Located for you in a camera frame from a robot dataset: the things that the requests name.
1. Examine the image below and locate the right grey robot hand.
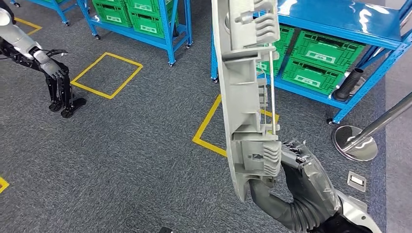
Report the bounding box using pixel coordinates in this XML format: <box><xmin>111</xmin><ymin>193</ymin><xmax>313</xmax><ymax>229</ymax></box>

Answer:
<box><xmin>248</xmin><ymin>139</ymin><xmax>343</xmax><ymax>222</ymax></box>

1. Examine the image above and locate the grey plastic wheel hubcap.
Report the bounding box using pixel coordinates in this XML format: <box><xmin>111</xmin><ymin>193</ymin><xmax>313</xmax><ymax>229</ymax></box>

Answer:
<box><xmin>211</xmin><ymin>0</ymin><xmax>282</xmax><ymax>202</ymax></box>

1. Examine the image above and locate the blue metal shelf rack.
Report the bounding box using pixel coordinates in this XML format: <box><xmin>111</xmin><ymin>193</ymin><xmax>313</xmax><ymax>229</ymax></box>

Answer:
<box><xmin>76</xmin><ymin>0</ymin><xmax>194</xmax><ymax>67</ymax></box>
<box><xmin>210</xmin><ymin>0</ymin><xmax>412</xmax><ymax>124</ymax></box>
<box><xmin>9</xmin><ymin>0</ymin><xmax>80</xmax><ymax>26</ymax></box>

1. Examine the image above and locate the metal floor socket plate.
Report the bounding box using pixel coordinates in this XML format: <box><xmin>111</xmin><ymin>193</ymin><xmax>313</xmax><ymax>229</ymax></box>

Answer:
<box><xmin>347</xmin><ymin>171</ymin><xmax>367</xmax><ymax>193</ymax></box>

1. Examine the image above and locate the yellow floor tape square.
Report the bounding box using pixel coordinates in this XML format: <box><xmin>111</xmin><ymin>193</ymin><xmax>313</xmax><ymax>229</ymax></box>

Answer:
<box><xmin>192</xmin><ymin>94</ymin><xmax>280</xmax><ymax>158</ymax></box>
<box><xmin>70</xmin><ymin>52</ymin><xmax>143</xmax><ymax>100</ymax></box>

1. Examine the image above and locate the chrome stanchion post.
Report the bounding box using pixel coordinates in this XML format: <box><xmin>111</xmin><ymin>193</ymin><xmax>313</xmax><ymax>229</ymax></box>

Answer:
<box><xmin>332</xmin><ymin>91</ymin><xmax>412</xmax><ymax>163</ymax></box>

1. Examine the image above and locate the black corrugated hose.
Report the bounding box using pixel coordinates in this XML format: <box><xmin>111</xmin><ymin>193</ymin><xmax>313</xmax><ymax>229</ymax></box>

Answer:
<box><xmin>332</xmin><ymin>67</ymin><xmax>364</xmax><ymax>102</ymax></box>

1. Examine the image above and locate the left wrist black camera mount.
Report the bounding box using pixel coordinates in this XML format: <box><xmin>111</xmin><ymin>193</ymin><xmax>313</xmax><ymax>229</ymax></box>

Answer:
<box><xmin>42</xmin><ymin>48</ymin><xmax>69</xmax><ymax>58</ymax></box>

